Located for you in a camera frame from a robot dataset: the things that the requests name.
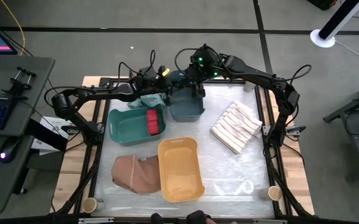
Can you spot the white floor stand pole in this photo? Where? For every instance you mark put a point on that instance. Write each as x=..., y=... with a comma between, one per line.
x=322, y=42

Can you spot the blue-grey plastic bin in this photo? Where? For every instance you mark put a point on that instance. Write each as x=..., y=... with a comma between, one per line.
x=185, y=109

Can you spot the light teal cloth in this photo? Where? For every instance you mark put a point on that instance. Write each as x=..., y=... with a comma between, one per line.
x=151, y=100

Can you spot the black floor box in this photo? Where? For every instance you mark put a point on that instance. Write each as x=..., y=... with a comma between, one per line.
x=322, y=3

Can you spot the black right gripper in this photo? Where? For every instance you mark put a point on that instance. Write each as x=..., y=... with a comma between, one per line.
x=196, y=74

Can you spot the silver bracket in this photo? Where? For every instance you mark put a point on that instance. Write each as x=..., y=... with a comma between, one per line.
x=269, y=221
x=95, y=220

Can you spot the pink-brown cloth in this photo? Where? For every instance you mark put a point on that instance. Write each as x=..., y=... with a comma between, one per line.
x=135, y=175

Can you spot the black computer mouse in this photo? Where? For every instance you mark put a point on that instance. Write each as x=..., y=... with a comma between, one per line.
x=9, y=149

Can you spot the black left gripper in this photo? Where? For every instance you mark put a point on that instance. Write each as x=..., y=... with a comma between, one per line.
x=163, y=81

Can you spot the yellow plastic bin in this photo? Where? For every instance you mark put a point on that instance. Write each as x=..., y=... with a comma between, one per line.
x=179, y=171

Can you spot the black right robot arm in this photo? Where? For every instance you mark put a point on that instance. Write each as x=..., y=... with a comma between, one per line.
x=254, y=73

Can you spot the white paper box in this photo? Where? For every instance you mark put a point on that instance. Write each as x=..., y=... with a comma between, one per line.
x=53, y=124

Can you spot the black clamp stand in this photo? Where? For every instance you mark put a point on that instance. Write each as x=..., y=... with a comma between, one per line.
x=19, y=84

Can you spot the tan lid spice jar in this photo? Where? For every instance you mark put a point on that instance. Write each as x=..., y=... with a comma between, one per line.
x=274, y=193
x=249, y=86
x=89, y=205

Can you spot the person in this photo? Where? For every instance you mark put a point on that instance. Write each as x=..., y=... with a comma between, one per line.
x=198, y=217

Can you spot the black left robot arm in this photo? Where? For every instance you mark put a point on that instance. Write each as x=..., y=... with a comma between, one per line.
x=98, y=92

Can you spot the black aluminium table frame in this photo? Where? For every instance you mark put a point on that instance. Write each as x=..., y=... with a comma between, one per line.
x=105, y=82

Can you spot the white striped towel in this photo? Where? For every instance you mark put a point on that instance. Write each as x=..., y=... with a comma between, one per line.
x=236, y=126

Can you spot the teal plastic bin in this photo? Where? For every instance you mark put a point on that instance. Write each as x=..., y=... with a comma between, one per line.
x=129, y=126

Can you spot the red spice jar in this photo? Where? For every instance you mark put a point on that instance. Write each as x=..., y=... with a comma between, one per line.
x=151, y=114

